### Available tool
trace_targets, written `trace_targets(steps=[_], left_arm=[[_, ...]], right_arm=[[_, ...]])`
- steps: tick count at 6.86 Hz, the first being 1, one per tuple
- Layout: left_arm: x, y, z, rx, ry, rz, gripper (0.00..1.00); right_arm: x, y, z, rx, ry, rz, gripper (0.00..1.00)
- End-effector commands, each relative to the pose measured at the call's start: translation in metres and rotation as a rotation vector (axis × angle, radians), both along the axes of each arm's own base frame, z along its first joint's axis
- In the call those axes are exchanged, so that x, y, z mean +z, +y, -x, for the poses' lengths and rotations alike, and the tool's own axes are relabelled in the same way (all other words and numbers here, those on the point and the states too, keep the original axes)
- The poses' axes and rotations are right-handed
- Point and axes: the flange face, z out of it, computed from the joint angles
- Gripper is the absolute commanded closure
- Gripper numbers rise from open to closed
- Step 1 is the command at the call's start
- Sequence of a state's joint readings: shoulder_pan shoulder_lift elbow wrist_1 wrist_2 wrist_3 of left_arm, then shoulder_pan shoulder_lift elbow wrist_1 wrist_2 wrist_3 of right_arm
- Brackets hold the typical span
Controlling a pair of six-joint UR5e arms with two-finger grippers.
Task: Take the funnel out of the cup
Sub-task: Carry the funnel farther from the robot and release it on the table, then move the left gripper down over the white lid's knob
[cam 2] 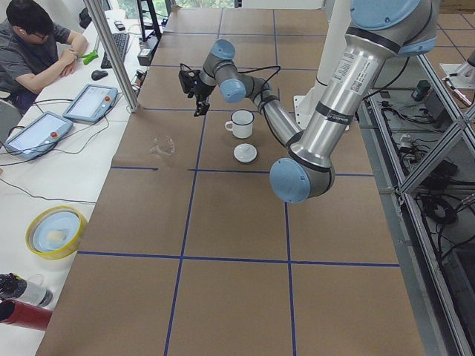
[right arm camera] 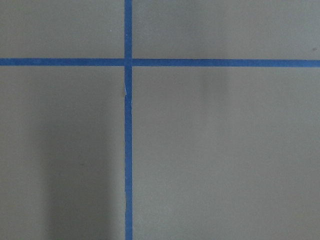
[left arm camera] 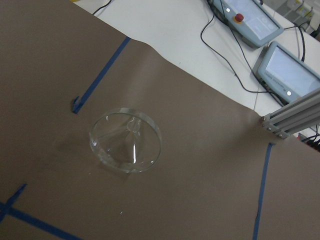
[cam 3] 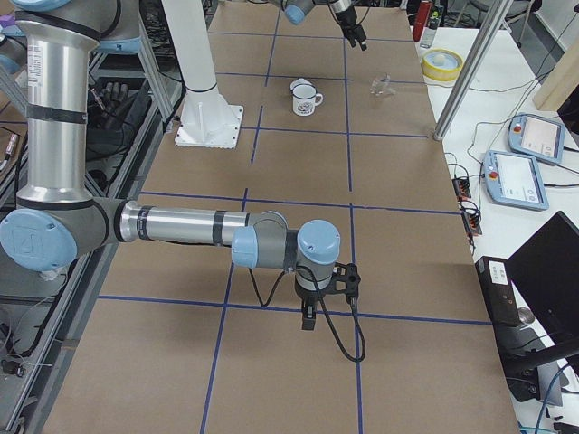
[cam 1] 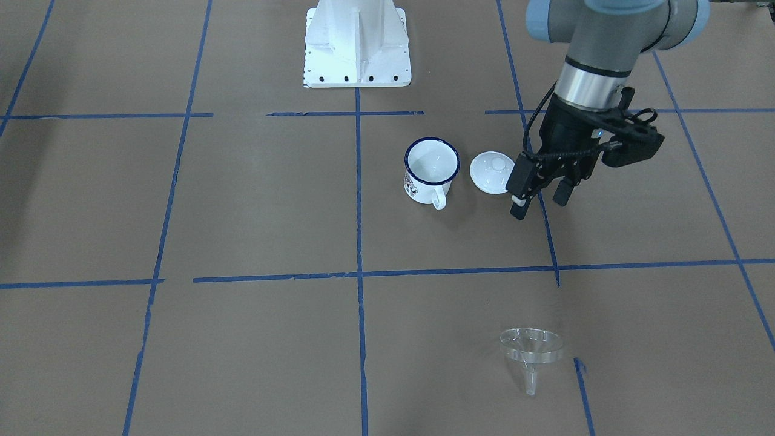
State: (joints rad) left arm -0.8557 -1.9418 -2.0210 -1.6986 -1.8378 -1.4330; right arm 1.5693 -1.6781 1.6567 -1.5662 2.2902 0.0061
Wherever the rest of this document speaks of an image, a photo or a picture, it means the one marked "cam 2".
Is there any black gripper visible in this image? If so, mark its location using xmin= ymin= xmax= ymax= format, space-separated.
xmin=192 ymin=70 xmax=214 ymax=117

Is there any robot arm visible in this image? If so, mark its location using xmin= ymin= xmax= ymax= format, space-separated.
xmin=180 ymin=39 xmax=335 ymax=202
xmin=288 ymin=1 xmax=439 ymax=170

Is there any white enamel mug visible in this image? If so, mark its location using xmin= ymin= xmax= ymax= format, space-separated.
xmin=224 ymin=110 xmax=255 ymax=139

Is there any white ceramic lid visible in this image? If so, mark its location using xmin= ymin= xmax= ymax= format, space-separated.
xmin=233 ymin=143 xmax=258 ymax=164

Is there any black keyboard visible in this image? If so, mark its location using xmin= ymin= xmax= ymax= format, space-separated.
xmin=100 ymin=32 xmax=131 ymax=70

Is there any far teach pendant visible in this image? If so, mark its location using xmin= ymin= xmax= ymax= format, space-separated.
xmin=62 ymin=84 xmax=118 ymax=123

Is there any teach pendant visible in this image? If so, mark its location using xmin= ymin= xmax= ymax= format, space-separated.
xmin=62 ymin=84 xmax=118 ymax=123
xmin=4 ymin=111 xmax=73 ymax=159

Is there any black computer mouse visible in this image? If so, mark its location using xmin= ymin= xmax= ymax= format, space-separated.
xmin=91 ymin=70 xmax=108 ymax=81

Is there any near teach pendant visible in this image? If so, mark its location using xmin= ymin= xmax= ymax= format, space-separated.
xmin=4 ymin=111 xmax=73 ymax=159

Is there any seated man grey shirt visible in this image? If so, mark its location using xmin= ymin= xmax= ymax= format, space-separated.
xmin=1 ymin=1 xmax=88 ymax=113

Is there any yellow rimmed bowl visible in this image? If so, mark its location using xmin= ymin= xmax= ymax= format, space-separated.
xmin=25 ymin=205 xmax=88 ymax=260

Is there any clear plastic bottle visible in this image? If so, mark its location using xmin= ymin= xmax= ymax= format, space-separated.
xmin=1 ymin=273 xmax=53 ymax=307

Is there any red cylinder bottle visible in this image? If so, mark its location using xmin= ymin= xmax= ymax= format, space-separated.
xmin=1 ymin=300 xmax=53 ymax=331

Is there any aluminium frame post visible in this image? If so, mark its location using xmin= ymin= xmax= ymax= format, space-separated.
xmin=84 ymin=0 xmax=140 ymax=113

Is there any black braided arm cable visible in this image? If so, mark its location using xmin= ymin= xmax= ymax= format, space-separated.
xmin=237 ymin=65 xmax=282 ymax=103

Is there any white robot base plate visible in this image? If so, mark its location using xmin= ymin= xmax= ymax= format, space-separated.
xmin=293 ymin=96 xmax=312 ymax=129

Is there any green handled tool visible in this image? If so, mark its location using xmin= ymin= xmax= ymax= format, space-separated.
xmin=81 ymin=37 xmax=100 ymax=65

